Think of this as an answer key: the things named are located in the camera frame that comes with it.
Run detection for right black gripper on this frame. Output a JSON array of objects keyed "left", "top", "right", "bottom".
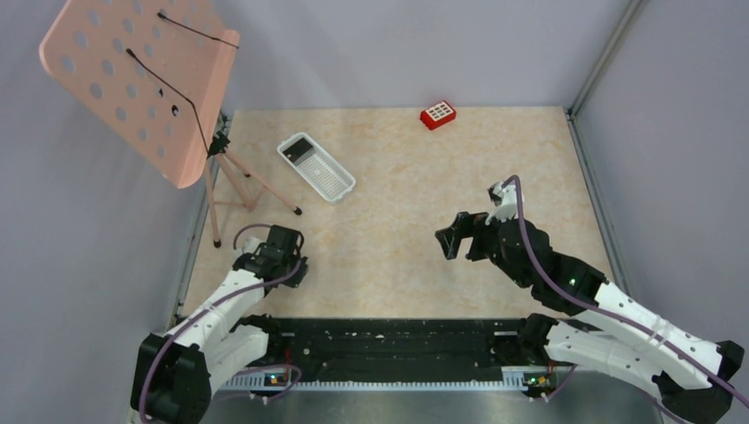
[{"left": 436, "top": 204, "right": 531, "bottom": 288}]

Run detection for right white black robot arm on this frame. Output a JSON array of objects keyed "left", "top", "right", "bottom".
[{"left": 435, "top": 212, "right": 747, "bottom": 423}]

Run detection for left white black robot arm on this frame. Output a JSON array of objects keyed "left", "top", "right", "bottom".
[{"left": 131, "top": 224, "right": 308, "bottom": 423}]

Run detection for black card in basket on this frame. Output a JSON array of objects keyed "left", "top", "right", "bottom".
[{"left": 284, "top": 138, "right": 315, "bottom": 166}]

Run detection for white plastic basket tray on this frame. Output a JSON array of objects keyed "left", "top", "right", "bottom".
[{"left": 276, "top": 132, "right": 357, "bottom": 204}]

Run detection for red box with grid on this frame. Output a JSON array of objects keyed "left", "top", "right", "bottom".
[{"left": 420, "top": 100, "right": 458, "bottom": 131}]

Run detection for pink perforated music stand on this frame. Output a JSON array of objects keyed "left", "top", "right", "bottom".
[{"left": 39, "top": 0, "right": 304, "bottom": 249}]

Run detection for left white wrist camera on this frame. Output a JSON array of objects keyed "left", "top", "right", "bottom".
[{"left": 239, "top": 236, "right": 263, "bottom": 255}]

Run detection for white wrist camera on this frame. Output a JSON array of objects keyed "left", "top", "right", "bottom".
[
  {"left": 239, "top": 236, "right": 263, "bottom": 255},
  {"left": 484, "top": 178, "right": 524, "bottom": 225}
]

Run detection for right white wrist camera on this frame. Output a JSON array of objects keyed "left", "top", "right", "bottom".
[{"left": 484, "top": 178, "right": 524, "bottom": 225}]

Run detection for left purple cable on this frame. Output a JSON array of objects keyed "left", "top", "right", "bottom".
[{"left": 137, "top": 223, "right": 306, "bottom": 424}]

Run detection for purple cable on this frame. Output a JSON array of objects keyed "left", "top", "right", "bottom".
[
  {"left": 503, "top": 174, "right": 749, "bottom": 411},
  {"left": 137, "top": 223, "right": 306, "bottom": 424}
]

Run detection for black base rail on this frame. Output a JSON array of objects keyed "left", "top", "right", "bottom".
[{"left": 231, "top": 315, "right": 555, "bottom": 391}]

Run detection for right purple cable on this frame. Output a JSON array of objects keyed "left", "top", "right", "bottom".
[{"left": 503, "top": 174, "right": 749, "bottom": 411}]

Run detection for aluminium frame rail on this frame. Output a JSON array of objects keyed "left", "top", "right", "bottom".
[{"left": 565, "top": 0, "right": 647, "bottom": 294}]

